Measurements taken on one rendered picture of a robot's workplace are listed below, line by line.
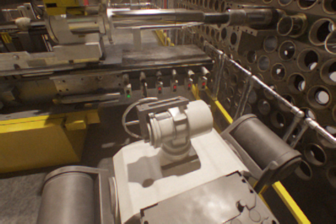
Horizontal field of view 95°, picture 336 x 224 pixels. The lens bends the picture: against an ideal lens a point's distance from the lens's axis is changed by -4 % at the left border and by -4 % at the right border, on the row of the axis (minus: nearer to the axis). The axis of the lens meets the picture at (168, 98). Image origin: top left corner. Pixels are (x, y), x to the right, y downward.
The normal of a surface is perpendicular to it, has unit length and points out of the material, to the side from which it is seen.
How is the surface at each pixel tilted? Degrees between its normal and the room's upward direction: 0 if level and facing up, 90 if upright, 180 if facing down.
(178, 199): 0
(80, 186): 41
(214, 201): 0
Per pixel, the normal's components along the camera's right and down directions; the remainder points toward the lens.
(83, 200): 0.70, -0.69
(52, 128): 0.21, 0.57
